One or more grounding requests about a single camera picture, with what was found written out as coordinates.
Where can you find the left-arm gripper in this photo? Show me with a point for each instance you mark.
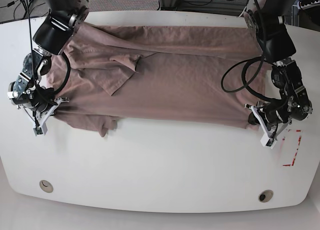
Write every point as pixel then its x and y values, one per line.
pixel 272 121

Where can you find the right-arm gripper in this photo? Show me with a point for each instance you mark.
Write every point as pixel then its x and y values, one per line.
pixel 39 114

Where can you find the dusty pink T-shirt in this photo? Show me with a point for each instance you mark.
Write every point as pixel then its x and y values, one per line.
pixel 180 73

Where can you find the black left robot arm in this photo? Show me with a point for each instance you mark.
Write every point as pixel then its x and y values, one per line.
pixel 266 20

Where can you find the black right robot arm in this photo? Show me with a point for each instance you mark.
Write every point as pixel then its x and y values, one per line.
pixel 62 22

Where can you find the red tape marking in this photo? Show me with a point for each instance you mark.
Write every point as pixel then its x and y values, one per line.
pixel 289 147

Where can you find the left table grommet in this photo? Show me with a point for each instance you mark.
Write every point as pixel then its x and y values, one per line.
pixel 46 186

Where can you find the table grommet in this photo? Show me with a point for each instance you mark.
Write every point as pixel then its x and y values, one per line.
pixel 46 186
pixel 265 196

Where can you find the right table grommet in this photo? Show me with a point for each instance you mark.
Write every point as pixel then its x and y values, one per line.
pixel 265 196

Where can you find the white power strip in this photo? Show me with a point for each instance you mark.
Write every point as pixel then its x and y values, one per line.
pixel 306 4

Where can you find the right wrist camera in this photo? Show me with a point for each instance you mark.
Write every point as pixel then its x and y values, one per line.
pixel 40 130

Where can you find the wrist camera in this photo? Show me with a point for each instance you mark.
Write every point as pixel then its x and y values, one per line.
pixel 40 130
pixel 268 142

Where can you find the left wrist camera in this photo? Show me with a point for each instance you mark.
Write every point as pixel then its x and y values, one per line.
pixel 268 142

